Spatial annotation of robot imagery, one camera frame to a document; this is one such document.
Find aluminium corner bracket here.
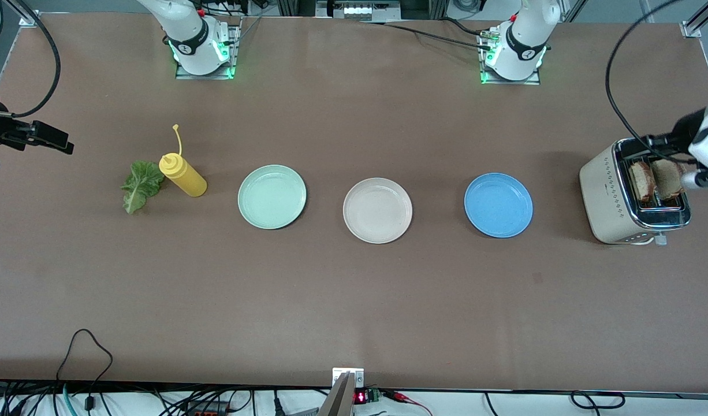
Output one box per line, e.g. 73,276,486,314
680,0,708,39
5,0,41,27

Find grey aluminium camera post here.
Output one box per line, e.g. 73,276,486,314
318,373,355,416

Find long black table cable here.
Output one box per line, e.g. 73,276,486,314
360,20,493,51

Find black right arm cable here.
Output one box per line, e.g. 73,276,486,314
1,0,62,118

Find black looped cable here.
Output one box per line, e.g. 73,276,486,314
57,329,113,405

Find beige plate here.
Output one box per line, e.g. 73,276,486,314
342,177,413,244

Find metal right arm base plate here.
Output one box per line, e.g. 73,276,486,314
175,26,240,80

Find brown-crust bread slice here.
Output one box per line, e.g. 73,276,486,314
629,161,657,203
650,158,688,202

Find beige toaster chrome top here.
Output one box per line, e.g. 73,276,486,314
579,138,692,246

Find blue plate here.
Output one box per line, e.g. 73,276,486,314
464,173,534,239

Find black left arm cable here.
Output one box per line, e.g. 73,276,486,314
605,0,701,164

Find short black table cable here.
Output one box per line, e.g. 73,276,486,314
438,16,492,36

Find grey equipment box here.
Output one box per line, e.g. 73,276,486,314
316,0,402,21

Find black coiled cable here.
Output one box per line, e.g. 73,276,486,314
571,390,626,410

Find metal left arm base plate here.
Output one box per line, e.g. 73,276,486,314
478,29,542,86

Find green lettuce leaf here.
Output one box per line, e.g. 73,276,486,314
121,161,166,215

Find red black clip leads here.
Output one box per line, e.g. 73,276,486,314
383,390,434,416

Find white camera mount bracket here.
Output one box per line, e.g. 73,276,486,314
332,368,365,389

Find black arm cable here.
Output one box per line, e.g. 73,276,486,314
1,0,62,118
605,0,701,164

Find pale green plate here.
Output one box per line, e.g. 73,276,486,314
237,165,307,230

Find yellow squeeze bottle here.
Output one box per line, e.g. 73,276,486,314
159,124,208,198

